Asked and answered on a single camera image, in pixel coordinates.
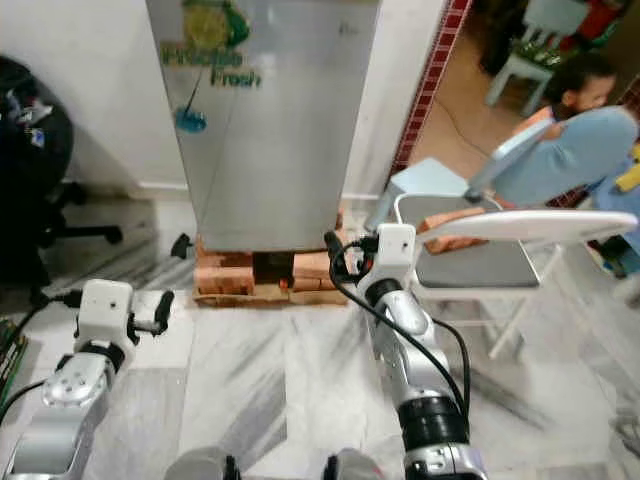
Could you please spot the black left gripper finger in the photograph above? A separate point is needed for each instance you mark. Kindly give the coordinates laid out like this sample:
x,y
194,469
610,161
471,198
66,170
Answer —
x,y
162,312

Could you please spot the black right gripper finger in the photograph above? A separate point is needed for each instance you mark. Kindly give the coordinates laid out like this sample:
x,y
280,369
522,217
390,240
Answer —
x,y
337,258

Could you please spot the silver fridge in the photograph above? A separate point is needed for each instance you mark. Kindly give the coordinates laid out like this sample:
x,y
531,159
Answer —
x,y
280,150

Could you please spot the red brick stack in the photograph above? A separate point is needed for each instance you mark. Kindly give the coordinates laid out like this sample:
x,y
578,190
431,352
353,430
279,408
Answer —
x,y
315,268
222,272

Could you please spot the small orange block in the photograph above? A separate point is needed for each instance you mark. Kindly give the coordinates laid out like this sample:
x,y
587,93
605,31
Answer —
x,y
281,286

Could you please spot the small black plastic piece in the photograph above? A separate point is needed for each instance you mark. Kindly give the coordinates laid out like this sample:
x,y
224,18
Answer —
x,y
182,246

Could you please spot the brown cardboard sheet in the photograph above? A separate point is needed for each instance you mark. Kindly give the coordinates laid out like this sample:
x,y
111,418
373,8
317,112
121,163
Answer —
x,y
240,298

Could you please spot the green printed cardboard box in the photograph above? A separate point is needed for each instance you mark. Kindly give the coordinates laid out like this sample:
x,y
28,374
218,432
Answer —
x,y
12,355

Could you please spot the grey robot left leg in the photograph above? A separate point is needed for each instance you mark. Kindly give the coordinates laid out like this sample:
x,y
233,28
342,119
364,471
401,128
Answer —
x,y
200,466

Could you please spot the grey robot leg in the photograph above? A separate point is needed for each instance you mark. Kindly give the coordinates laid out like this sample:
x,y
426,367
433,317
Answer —
x,y
362,467
200,466

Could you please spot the black office chair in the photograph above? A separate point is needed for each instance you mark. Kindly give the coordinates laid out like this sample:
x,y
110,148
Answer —
x,y
30,150

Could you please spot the grey robot right leg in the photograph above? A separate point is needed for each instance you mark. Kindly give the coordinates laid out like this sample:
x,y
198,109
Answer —
x,y
362,467

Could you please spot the child in light blue shirt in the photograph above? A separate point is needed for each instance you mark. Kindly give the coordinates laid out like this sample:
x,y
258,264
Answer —
x,y
570,155

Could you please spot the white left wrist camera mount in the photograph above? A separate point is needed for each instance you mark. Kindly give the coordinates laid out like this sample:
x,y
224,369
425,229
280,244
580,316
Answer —
x,y
107,310

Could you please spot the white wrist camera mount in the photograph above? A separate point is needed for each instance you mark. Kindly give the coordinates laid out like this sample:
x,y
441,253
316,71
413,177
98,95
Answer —
x,y
393,252
107,310

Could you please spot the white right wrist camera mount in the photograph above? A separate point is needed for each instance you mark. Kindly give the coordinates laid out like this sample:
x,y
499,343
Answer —
x,y
393,252

